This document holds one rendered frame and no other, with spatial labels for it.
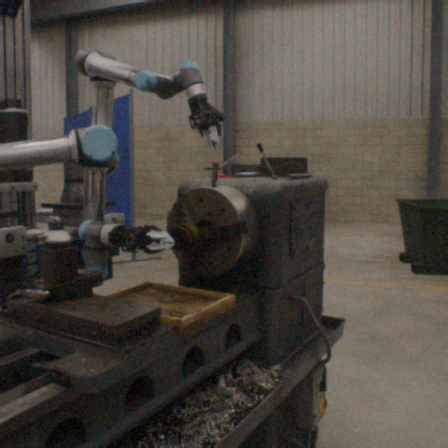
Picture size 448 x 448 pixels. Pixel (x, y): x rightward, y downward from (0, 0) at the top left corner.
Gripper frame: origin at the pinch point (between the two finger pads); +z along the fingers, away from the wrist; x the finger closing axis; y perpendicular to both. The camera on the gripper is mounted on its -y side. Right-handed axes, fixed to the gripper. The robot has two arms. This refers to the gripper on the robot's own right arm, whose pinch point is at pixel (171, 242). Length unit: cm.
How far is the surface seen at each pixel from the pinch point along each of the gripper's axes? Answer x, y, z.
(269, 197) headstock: 13.4, -38.1, 13.7
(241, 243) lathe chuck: -1.6, -23.1, 11.5
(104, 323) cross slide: -11.8, 41.7, 13.1
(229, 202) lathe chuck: 11.7, -22.6, 6.4
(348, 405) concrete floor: -103, -132, 25
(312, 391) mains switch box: -69, -68, 25
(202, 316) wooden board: -18.9, 4.8, 15.0
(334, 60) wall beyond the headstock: 293, -984, -273
